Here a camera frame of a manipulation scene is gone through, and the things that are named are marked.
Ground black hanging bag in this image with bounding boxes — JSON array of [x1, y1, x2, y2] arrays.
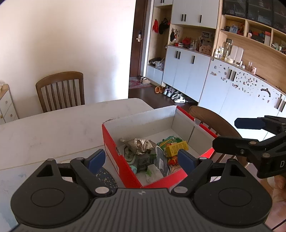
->
[[159, 17, 170, 35]]

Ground red patterned doormat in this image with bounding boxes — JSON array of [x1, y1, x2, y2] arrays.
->
[[129, 77, 152, 89]]

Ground brown entrance door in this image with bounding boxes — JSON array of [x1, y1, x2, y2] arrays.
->
[[129, 0, 148, 77]]

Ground white shoes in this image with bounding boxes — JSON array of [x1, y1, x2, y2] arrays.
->
[[162, 87, 186, 104]]

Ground orange slippers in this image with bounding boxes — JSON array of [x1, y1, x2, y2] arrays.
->
[[155, 86, 165, 94]]

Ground yellow box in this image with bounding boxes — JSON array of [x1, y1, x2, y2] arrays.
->
[[164, 141, 189, 158]]

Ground red hanging bag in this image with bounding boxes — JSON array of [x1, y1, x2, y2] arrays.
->
[[152, 19, 159, 33]]

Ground wooden chair beside box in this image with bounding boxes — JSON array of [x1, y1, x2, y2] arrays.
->
[[189, 106, 249, 168]]

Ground white drawer cabinet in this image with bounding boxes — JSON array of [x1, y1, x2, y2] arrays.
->
[[0, 84, 19, 125]]

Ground silver foil bag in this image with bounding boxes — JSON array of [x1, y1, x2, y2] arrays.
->
[[120, 138, 157, 155]]

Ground white plastic snack bag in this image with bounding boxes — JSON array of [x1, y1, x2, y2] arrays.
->
[[146, 146, 170, 184]]

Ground green santa plush toy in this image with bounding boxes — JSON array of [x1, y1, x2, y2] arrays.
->
[[157, 136, 189, 175]]

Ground wooden chair at wall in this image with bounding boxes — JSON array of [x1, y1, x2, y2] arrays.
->
[[35, 71, 85, 113]]

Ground wooden shelf unit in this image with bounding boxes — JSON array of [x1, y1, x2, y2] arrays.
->
[[214, 1, 285, 92]]

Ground red white cardboard box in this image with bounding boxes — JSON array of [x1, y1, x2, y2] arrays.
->
[[102, 106, 216, 188]]

